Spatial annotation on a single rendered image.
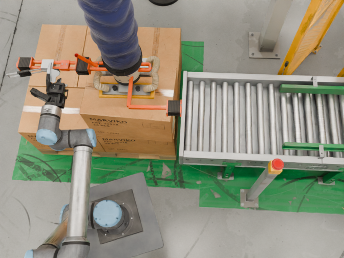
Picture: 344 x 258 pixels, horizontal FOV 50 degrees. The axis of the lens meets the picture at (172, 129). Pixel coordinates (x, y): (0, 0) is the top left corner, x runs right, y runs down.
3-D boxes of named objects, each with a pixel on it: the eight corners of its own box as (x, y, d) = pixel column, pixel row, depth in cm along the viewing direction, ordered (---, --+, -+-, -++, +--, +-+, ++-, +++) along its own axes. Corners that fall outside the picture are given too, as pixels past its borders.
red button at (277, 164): (282, 160, 218) (283, 158, 214) (282, 171, 215) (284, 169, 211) (270, 159, 218) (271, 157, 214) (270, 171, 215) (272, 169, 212)
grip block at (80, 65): (92, 61, 223) (90, 56, 217) (90, 76, 219) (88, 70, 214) (79, 61, 223) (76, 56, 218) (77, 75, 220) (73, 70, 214)
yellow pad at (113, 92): (155, 84, 227) (154, 80, 222) (154, 99, 223) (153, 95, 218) (100, 83, 228) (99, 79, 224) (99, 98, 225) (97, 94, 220)
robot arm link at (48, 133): (39, 145, 171) (31, 138, 161) (44, 121, 175) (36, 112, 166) (59, 146, 170) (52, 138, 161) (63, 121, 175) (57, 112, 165)
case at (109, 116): (178, 94, 287) (177, 67, 250) (172, 142, 272) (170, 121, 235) (103, 87, 291) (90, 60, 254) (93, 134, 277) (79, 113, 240)
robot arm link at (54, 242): (97, 223, 222) (58, 287, 148) (67, 224, 222) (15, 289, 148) (94, 198, 221) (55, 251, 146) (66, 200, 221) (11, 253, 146)
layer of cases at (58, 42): (181, 54, 347) (180, 27, 310) (175, 155, 311) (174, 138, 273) (57, 50, 353) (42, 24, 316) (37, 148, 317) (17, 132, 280)
